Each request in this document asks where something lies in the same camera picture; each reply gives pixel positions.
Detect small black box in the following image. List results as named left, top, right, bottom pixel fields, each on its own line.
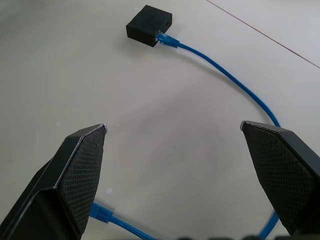
left=125, top=4, right=173, bottom=48

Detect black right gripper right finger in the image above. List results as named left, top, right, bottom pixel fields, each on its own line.
left=239, top=120, right=320, bottom=237

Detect blue Ethernet cable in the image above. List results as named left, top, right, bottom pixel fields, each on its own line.
left=89, top=32, right=281, bottom=240

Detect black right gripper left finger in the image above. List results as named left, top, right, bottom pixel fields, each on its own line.
left=0, top=123, right=109, bottom=240

